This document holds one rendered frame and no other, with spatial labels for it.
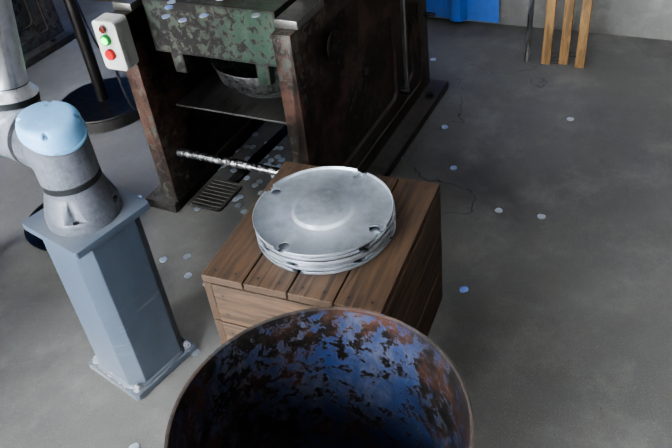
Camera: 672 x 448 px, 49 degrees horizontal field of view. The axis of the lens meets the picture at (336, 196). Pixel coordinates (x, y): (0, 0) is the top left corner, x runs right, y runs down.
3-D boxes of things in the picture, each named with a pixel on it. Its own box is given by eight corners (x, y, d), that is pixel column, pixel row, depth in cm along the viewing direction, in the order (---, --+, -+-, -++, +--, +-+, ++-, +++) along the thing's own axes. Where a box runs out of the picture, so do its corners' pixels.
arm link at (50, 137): (64, 198, 136) (38, 137, 127) (20, 179, 142) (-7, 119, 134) (113, 164, 143) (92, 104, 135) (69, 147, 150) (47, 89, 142)
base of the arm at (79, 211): (77, 246, 140) (59, 205, 134) (32, 220, 148) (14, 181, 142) (137, 203, 149) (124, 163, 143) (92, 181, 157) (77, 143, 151)
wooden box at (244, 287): (392, 429, 152) (381, 313, 131) (233, 385, 166) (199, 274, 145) (443, 296, 181) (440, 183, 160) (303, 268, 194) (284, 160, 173)
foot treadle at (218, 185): (223, 225, 195) (219, 210, 192) (192, 217, 199) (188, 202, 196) (321, 113, 235) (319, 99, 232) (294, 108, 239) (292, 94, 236)
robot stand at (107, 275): (139, 402, 165) (75, 254, 138) (88, 366, 175) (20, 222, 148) (198, 348, 176) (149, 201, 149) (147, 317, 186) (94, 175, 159)
